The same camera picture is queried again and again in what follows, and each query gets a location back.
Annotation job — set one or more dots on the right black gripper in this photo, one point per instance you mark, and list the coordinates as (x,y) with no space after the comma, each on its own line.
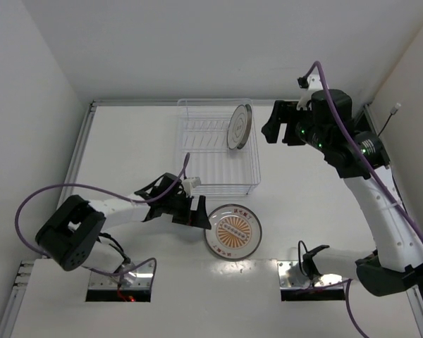
(291,124)

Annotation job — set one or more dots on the green rimmed white plate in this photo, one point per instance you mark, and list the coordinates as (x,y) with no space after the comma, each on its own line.
(236,128)

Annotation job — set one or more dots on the metal base plate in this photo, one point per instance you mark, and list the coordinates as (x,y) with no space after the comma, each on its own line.
(132,276)
(290,278)

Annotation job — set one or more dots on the clear wire dish rack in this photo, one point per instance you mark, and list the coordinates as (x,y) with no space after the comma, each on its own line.
(202,133)

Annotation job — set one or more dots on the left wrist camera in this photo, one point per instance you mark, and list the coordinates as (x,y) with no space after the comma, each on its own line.
(189,184)

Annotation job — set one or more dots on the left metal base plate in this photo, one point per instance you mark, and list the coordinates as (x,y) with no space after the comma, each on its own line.
(132,276)

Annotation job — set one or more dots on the blue rimmed white plate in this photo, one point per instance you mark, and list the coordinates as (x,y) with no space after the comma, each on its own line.
(249,122)

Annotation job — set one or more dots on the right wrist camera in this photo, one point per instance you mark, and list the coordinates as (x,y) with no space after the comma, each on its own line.
(308,85)

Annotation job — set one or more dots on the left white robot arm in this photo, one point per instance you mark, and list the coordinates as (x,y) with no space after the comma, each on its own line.
(71,236)

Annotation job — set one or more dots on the orange sunburst plate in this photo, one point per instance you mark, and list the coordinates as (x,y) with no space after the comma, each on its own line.
(235,233)

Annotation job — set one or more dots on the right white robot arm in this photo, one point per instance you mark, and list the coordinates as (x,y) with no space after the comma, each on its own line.
(360,159)

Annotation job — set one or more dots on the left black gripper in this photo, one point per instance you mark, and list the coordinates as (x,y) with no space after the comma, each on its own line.
(182,210)

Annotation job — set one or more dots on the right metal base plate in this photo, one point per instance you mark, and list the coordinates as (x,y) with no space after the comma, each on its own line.
(290,278)

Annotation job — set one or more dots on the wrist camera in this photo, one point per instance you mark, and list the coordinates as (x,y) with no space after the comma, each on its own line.
(308,85)
(189,184)

